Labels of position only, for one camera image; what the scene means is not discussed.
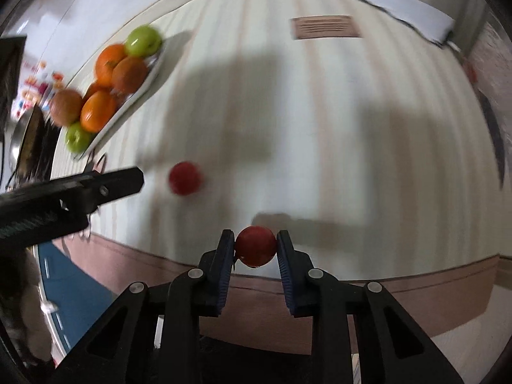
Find stainless steel wok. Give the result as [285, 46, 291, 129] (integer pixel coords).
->
[8, 104, 44, 169]

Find colourful wall stickers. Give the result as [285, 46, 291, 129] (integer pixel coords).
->
[12, 60, 67, 116]

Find brown red round fruit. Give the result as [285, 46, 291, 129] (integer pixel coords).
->
[50, 89, 84, 126]

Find striped beige pink tablecloth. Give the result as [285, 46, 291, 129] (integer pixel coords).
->
[48, 0, 500, 356]

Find dark reddish orange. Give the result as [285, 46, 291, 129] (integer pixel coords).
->
[112, 56, 148, 96]

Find blue kitchen cabinets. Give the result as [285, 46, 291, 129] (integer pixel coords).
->
[38, 242, 116, 361]

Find green apple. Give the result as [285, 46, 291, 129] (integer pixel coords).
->
[65, 122, 94, 153]
[125, 25, 163, 57]

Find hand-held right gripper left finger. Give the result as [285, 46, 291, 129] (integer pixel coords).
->
[52, 229, 236, 384]

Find large orange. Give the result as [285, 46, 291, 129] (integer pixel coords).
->
[80, 90, 118, 133]

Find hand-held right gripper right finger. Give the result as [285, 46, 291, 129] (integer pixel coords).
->
[276, 230, 465, 384]

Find small red tomato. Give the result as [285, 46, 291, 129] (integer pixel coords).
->
[235, 226, 277, 268]
[168, 161, 203, 196]

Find white folded paper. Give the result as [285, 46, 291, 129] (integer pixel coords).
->
[342, 0, 457, 45]

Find oval leaf patterned plate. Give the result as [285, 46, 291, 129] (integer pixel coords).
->
[72, 32, 193, 161]

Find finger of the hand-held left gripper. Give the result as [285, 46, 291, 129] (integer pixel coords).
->
[48, 167, 145, 214]

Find brown rectangular label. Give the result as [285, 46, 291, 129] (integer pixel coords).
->
[291, 15, 362, 41]

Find black range hood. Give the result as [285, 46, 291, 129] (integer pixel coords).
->
[0, 37, 27, 129]

